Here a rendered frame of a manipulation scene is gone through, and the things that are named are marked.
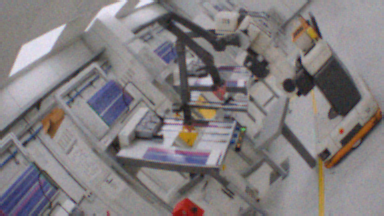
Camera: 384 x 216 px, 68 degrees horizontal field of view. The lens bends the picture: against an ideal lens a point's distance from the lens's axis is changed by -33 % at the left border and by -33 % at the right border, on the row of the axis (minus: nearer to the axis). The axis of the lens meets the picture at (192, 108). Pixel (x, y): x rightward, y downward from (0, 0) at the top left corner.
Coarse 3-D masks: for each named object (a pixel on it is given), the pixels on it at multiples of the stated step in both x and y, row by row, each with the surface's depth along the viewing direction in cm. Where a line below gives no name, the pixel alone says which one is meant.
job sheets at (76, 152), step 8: (72, 144) 270; (80, 144) 268; (72, 152) 273; (80, 152) 270; (72, 160) 277; (80, 160) 274; (88, 160) 271; (80, 168) 278; (88, 168) 275; (96, 168) 272; (88, 176) 279; (96, 176) 276; (112, 184) 274; (120, 184) 271
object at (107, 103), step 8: (112, 80) 313; (104, 88) 298; (112, 88) 306; (120, 88) 315; (96, 96) 283; (104, 96) 291; (112, 96) 300; (120, 96) 308; (128, 96) 316; (88, 104) 271; (96, 104) 277; (104, 104) 285; (112, 104) 293; (120, 104) 301; (128, 104) 309; (96, 112) 272; (104, 112) 279; (112, 112) 286; (120, 112) 294; (104, 120) 272; (112, 120) 280
